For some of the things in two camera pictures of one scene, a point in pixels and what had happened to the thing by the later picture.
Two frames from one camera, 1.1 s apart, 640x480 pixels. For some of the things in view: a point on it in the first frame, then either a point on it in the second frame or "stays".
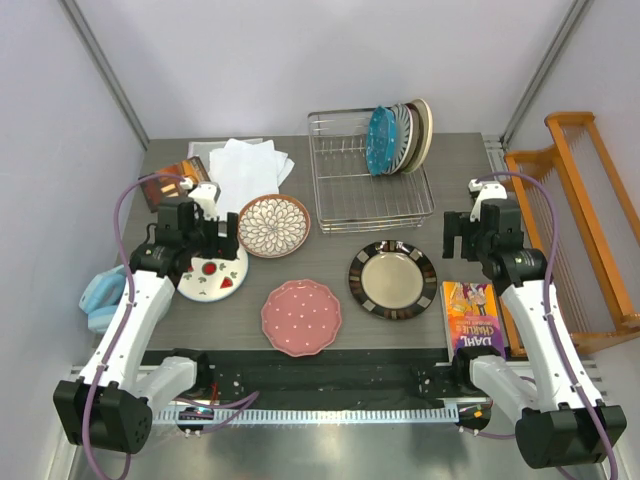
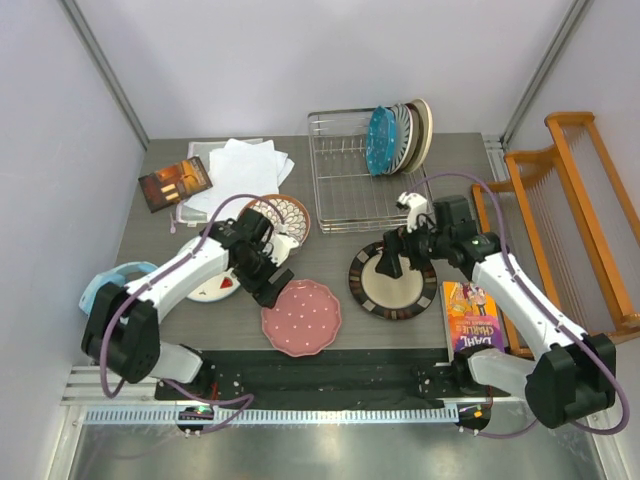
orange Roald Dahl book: (472, 316) stays
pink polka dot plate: (300, 317) stays
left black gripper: (215, 248) → (263, 291)
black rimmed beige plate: (392, 280) stays
